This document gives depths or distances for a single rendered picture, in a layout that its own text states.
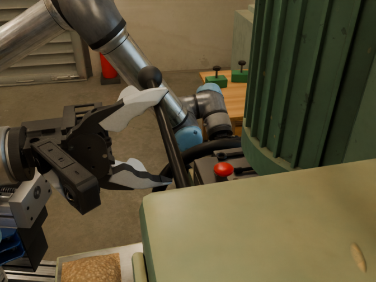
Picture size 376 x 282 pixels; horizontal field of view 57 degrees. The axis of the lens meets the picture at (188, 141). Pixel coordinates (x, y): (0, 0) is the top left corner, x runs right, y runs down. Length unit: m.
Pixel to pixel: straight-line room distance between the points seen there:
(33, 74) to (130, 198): 1.92
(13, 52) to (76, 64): 2.50
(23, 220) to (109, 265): 0.45
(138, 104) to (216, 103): 0.60
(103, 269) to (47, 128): 0.21
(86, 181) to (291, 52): 0.26
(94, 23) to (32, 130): 0.33
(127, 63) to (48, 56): 2.72
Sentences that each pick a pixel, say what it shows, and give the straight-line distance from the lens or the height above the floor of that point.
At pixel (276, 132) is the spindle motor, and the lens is 0.26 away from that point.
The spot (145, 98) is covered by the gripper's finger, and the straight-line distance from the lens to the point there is 0.42.
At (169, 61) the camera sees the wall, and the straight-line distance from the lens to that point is 3.51.
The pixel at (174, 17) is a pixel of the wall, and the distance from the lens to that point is 3.39.
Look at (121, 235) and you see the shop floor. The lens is 1.82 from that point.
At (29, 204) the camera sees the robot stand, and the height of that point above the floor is 0.74.
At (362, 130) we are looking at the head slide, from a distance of 0.20.
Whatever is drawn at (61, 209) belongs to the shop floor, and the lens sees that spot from 2.03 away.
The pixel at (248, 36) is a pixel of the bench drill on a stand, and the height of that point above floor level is 0.60.
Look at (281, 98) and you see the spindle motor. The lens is 0.25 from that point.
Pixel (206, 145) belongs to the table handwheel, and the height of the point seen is 0.95.
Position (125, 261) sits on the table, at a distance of 0.57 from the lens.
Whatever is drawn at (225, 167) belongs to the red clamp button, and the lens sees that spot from 0.52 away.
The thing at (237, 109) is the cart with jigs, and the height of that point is 0.53.
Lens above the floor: 1.34
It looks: 33 degrees down
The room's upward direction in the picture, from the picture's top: straight up
